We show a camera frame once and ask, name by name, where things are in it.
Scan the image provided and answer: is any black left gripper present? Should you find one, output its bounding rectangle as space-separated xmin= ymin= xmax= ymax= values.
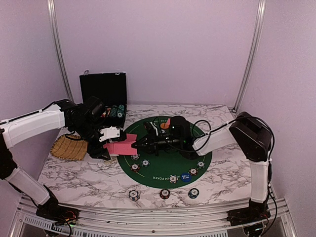
xmin=72 ymin=119 xmax=111 ymax=160

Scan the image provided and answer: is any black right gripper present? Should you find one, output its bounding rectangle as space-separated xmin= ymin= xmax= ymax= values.
xmin=132 ymin=129 xmax=182 ymax=156

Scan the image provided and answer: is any green chip group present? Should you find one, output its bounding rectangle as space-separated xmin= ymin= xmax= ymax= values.
xmin=141 ymin=159 xmax=150 ymax=167

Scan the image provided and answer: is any red-backed card deck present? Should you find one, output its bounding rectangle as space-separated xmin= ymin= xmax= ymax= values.
xmin=104 ymin=142 xmax=138 ymax=156

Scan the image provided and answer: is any red black chip stack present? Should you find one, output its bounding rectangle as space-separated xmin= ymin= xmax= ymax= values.
xmin=159 ymin=189 xmax=170 ymax=199

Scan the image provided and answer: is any blue small blind button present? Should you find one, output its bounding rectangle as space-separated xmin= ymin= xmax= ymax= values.
xmin=180 ymin=172 xmax=192 ymax=183

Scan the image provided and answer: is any dark chip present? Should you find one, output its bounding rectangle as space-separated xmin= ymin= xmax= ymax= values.
xmin=189 ymin=167 xmax=198 ymax=176

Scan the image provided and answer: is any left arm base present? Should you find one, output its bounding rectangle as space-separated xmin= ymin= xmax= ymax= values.
xmin=36 ymin=197 xmax=79 ymax=224

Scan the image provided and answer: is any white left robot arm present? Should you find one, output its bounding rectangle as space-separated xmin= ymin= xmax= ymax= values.
xmin=0 ymin=97 xmax=106 ymax=220

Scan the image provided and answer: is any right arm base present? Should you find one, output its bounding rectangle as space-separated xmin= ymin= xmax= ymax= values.
xmin=226 ymin=199 xmax=271 ymax=226

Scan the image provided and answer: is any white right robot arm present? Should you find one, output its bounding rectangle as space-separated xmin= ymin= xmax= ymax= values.
xmin=131 ymin=112 xmax=274 ymax=221

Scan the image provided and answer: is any green chips row in case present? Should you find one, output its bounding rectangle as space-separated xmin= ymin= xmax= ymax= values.
xmin=109 ymin=105 xmax=118 ymax=118

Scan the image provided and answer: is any blue gold card box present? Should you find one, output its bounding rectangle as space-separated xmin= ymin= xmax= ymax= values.
xmin=104 ymin=157 xmax=117 ymax=164

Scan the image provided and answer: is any round green poker mat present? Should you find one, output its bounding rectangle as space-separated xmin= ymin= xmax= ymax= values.
xmin=118 ymin=116 xmax=212 ymax=189

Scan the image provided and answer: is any woven bamboo tray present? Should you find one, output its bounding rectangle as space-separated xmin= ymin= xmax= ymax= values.
xmin=50 ymin=135 xmax=88 ymax=161

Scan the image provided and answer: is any teal chips row in case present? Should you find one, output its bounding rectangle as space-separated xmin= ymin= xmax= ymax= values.
xmin=117 ymin=105 xmax=125 ymax=118

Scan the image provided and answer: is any black poker chip case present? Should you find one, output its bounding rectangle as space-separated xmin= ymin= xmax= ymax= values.
xmin=79 ymin=72 xmax=127 ymax=127

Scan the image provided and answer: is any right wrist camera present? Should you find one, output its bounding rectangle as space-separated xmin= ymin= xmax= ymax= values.
xmin=143 ymin=121 xmax=158 ymax=136

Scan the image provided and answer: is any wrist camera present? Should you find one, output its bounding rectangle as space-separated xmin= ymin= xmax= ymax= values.
xmin=143 ymin=121 xmax=158 ymax=136
xmin=99 ymin=126 xmax=122 ymax=142

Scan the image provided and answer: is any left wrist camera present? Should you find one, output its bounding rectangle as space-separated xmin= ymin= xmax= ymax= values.
xmin=99 ymin=126 xmax=122 ymax=142

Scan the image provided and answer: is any aluminium front rail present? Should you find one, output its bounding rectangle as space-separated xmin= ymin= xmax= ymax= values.
xmin=4 ymin=197 xmax=298 ymax=237

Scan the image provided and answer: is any left aluminium frame post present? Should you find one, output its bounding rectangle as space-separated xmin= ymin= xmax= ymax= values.
xmin=47 ymin=0 xmax=74 ymax=101

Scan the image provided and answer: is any aluminium frame post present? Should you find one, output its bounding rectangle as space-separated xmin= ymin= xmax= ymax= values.
xmin=47 ymin=0 xmax=74 ymax=101
xmin=232 ymin=0 xmax=267 ymax=113

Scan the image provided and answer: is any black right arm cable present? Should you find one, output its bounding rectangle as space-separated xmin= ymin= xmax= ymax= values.
xmin=150 ymin=116 xmax=278 ymax=223

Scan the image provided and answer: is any right aluminium frame post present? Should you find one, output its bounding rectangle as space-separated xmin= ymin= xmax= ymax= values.
xmin=232 ymin=0 xmax=267 ymax=113

